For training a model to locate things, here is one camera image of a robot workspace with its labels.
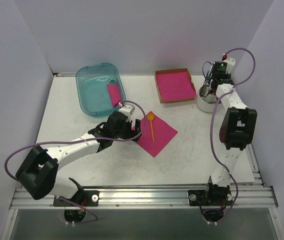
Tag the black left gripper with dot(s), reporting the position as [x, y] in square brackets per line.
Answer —
[131, 129]

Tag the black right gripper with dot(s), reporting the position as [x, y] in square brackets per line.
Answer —
[207, 87]

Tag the orange plastic spoon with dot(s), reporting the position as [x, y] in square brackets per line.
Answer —
[150, 117]

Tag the pink paper napkin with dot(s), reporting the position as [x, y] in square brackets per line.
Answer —
[163, 134]

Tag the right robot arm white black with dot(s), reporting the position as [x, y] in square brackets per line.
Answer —
[236, 130]

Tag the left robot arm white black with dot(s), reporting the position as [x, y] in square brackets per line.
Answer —
[38, 173]

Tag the rolled pink napkin in bin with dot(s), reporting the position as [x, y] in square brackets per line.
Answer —
[114, 94]

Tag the brown cardboard napkin tray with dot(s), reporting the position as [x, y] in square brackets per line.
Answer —
[174, 86]

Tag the pink napkin stack in tray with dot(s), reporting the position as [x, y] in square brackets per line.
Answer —
[175, 86]

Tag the white utensil holder cup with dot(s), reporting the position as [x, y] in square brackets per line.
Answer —
[205, 100]

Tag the teal transparent plastic bin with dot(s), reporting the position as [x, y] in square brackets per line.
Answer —
[92, 90]

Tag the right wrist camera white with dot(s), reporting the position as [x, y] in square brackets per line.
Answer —
[230, 62]

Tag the aluminium right side rail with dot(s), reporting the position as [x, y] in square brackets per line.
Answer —
[254, 167]

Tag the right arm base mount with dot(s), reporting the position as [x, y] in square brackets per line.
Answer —
[212, 202]

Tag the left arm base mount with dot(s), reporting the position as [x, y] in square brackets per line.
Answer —
[81, 200]

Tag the aluminium front rail frame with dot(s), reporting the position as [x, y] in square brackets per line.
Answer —
[145, 214]

